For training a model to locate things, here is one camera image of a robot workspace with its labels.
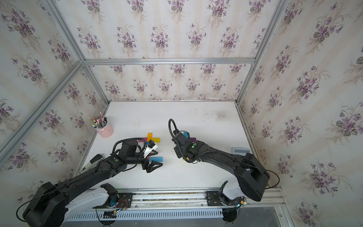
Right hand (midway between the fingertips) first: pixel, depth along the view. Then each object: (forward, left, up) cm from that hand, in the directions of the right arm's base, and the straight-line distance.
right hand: (181, 147), depth 84 cm
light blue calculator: (+1, -38, -6) cm, 38 cm away
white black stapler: (-10, +53, -5) cm, 54 cm away
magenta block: (-4, +18, +17) cm, 25 cm away
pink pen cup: (+11, +51, 0) cm, 52 cm away
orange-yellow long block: (+12, +23, -8) cm, 27 cm away
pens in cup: (+16, +56, +3) cm, 58 cm away
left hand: (-8, +12, +2) cm, 15 cm away
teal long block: (-1, -2, +17) cm, 17 cm away
